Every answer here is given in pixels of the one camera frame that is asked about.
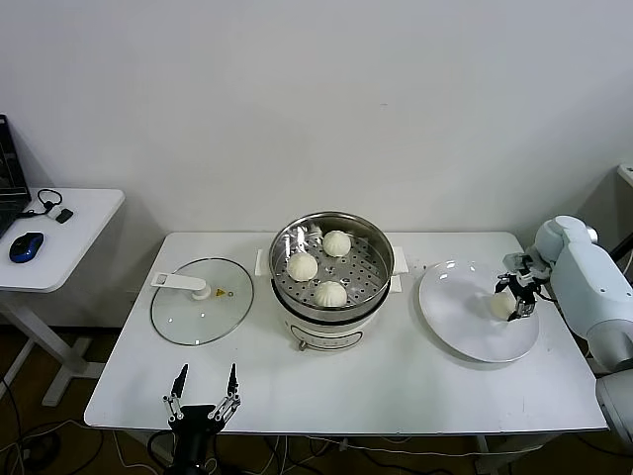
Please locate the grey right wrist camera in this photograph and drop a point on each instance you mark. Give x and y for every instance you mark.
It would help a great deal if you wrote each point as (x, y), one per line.
(514, 260)

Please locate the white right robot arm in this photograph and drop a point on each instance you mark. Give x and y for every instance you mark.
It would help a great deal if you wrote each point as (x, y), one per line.
(583, 282)

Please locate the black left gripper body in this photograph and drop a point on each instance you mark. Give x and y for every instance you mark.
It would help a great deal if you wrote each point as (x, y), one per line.
(197, 416)

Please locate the white side table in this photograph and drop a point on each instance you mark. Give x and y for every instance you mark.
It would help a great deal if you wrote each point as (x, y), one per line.
(84, 222)

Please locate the black laptop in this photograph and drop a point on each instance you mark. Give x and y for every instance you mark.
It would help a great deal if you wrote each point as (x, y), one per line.
(10, 198)

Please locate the white steamed baozi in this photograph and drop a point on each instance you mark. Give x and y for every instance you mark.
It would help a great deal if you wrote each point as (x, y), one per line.
(302, 267)
(330, 294)
(502, 306)
(337, 243)

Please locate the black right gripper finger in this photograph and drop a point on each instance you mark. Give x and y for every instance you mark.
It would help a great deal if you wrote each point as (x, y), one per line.
(524, 309)
(503, 282)

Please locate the blue black computer mouse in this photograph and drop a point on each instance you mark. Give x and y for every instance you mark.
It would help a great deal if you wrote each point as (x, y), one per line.
(26, 246)

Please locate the small black adapter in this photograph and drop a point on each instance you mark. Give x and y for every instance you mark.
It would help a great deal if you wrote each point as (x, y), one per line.
(64, 216)

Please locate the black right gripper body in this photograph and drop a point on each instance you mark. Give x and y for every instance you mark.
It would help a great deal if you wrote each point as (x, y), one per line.
(525, 293)

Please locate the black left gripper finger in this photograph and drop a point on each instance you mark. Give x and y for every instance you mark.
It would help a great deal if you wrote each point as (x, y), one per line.
(233, 383)
(179, 385)

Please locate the stainless steel steamer basket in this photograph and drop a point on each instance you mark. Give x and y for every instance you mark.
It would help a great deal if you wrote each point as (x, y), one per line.
(386, 252)

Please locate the white round plate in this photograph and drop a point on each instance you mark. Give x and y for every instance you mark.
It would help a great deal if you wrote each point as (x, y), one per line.
(455, 316)

